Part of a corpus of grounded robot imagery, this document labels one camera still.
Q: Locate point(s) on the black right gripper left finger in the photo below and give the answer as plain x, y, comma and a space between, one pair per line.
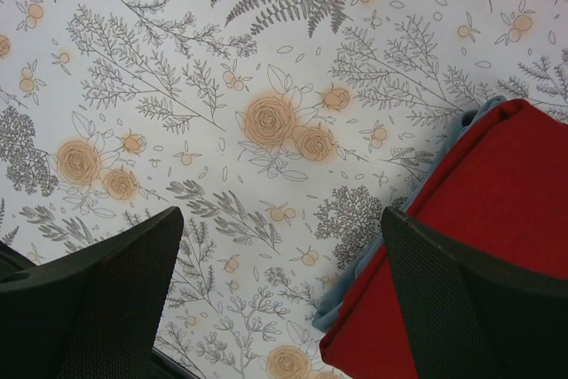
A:
93, 313

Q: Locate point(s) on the floral patterned table mat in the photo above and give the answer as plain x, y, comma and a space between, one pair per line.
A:
281, 128

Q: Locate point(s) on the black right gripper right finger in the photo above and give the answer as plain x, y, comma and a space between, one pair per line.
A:
468, 314

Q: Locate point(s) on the folded red t shirt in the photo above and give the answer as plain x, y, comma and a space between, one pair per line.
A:
500, 186

